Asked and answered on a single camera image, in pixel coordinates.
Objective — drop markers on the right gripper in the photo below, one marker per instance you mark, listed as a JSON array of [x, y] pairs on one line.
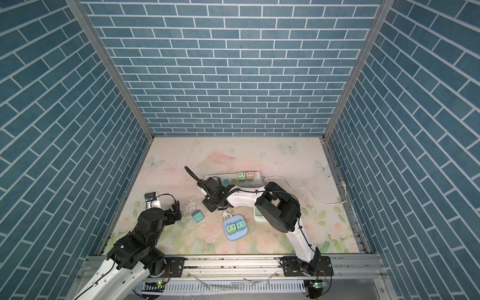
[[206, 203]]

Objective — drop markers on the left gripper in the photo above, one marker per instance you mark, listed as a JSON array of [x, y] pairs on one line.
[[172, 219]]

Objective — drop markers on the long white power strip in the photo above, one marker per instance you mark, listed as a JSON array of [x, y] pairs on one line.
[[231, 179]]

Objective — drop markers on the green USB charger plug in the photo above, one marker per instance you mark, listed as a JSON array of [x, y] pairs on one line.
[[241, 176], [240, 225]]

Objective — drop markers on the blue square power socket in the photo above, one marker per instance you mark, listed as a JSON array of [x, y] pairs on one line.
[[237, 235]]

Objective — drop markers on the pink USB charger plug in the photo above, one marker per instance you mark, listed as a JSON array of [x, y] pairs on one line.
[[250, 176]]

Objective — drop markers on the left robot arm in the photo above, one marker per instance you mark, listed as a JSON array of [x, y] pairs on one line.
[[133, 258]]

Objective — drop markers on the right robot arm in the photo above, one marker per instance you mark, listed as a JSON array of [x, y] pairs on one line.
[[282, 211]]

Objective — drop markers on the white square power socket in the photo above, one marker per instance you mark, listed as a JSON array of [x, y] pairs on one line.
[[258, 217]]

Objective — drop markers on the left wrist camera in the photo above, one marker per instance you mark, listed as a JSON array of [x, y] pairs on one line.
[[151, 200]]

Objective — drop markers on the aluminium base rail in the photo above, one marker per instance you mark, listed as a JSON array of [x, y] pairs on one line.
[[243, 277]]

